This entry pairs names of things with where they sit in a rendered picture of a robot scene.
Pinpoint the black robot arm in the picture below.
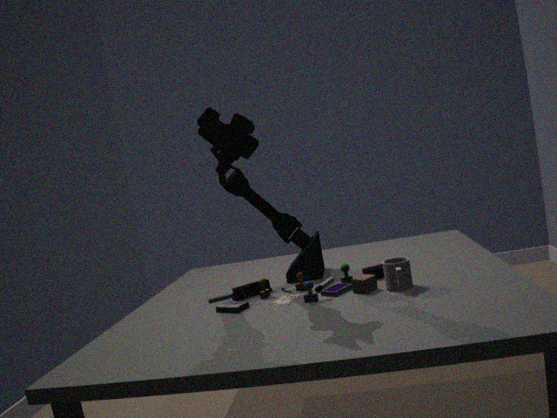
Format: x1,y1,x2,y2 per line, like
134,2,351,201
198,114,313,252

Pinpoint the green and brown stamp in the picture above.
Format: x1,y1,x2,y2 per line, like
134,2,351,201
341,264,353,284

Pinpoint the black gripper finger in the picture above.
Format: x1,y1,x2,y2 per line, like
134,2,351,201
235,128,254,152
202,110,220,129

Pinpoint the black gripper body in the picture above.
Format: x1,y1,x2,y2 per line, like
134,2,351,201
198,108,258,158

